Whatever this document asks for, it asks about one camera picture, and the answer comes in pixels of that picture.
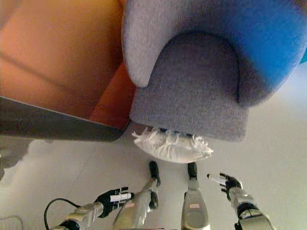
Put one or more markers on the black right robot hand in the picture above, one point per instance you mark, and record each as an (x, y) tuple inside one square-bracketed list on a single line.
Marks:
[(227, 183)]

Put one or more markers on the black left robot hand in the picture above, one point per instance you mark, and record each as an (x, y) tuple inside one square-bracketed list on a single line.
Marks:
[(110, 198)]

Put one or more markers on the grey fabric sofa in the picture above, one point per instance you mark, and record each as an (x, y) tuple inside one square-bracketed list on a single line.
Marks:
[(192, 95)]

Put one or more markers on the orange sofa seat cushion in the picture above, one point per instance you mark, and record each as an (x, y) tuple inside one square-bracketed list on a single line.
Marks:
[(60, 52)]

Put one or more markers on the silver left robot leg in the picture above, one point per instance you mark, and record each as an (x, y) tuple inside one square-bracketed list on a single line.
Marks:
[(138, 207)]

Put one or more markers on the silver robot leg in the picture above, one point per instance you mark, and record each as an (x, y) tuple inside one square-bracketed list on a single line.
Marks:
[(194, 206), (138, 207)]

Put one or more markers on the black right robot foot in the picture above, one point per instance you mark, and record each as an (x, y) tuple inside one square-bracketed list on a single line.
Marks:
[(192, 170)]

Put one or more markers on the black robot foot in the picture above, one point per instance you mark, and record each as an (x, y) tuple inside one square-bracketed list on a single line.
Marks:
[(154, 171), (192, 170)]

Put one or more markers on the silver right robot leg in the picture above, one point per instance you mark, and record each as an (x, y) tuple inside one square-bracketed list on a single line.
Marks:
[(194, 206)]

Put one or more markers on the black left robot foot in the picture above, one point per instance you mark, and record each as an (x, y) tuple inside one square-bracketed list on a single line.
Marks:
[(154, 171)]

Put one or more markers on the white crumpled cloth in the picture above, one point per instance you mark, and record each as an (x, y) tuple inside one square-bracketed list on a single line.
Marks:
[(171, 149)]

